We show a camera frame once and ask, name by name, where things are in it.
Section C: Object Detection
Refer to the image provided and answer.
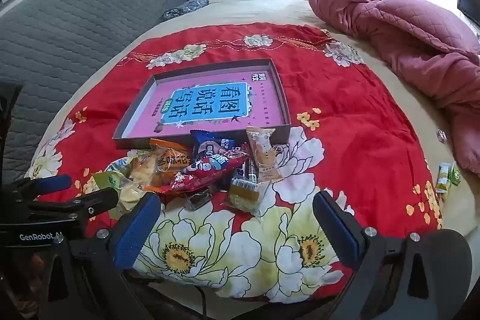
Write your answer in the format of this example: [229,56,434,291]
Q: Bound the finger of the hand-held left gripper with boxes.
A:
[28,187,119,221]
[13,175,72,199]

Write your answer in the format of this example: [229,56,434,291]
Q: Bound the small green packet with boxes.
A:
[449,162,463,186]

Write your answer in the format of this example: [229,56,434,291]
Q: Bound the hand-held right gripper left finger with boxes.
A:
[39,193,162,320]

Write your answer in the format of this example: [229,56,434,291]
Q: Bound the grey quilted headboard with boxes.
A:
[0,0,186,186]

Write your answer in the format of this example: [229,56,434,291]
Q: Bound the black cable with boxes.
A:
[197,286,209,320]

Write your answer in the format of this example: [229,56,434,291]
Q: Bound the red floral cloth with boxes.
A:
[26,22,445,304]

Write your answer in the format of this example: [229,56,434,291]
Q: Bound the clear yellow cake packet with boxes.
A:
[228,178,271,216]

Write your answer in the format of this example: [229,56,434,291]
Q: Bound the orange peanut packet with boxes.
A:
[144,138,192,193]

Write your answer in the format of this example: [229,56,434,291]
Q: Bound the yellow packet with blue print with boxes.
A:
[103,157,134,174]

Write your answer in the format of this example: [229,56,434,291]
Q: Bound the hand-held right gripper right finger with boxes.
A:
[312,190,436,320]

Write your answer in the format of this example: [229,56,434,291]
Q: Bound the pink quilt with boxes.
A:
[307,0,480,174]

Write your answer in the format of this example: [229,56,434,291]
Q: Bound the green chip packet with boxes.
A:
[92,170,151,217]

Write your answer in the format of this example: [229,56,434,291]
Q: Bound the dark blue white bar packet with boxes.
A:
[240,159,260,183]

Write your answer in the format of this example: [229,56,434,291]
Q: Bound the small yellow packet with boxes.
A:
[435,163,451,195]

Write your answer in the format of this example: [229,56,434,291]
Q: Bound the red snack packet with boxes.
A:
[170,148,250,193]

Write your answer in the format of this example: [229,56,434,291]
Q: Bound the blue cookie packet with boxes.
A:
[189,130,237,171]

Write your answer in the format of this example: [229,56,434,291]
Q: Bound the dark floral cloth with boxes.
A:
[162,0,209,21]

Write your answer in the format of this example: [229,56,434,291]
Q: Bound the shallow box with pink book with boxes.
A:
[112,58,292,150]

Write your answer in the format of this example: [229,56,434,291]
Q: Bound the clear yellow crispy snack packet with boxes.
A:
[125,153,160,193]

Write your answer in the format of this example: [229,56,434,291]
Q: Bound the beige biscuit packet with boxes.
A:
[245,127,284,183]

